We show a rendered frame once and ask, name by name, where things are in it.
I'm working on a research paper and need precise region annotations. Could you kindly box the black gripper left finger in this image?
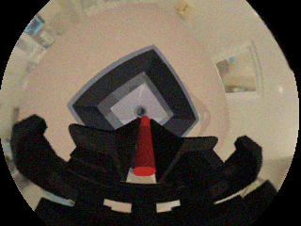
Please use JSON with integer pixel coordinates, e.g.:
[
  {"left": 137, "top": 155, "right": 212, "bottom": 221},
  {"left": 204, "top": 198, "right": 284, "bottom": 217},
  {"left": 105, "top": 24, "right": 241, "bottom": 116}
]
[{"left": 68, "top": 118, "right": 140, "bottom": 182}]

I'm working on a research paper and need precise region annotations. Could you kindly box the red peg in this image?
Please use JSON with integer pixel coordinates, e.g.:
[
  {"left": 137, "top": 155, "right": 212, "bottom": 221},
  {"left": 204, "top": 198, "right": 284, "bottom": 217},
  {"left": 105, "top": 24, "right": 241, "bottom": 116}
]
[{"left": 133, "top": 116, "right": 157, "bottom": 177}]

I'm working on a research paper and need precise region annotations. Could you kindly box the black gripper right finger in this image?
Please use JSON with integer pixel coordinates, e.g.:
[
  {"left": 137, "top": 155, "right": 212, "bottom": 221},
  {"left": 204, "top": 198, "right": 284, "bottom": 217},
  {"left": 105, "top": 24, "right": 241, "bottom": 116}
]
[{"left": 150, "top": 120, "right": 218, "bottom": 184}]

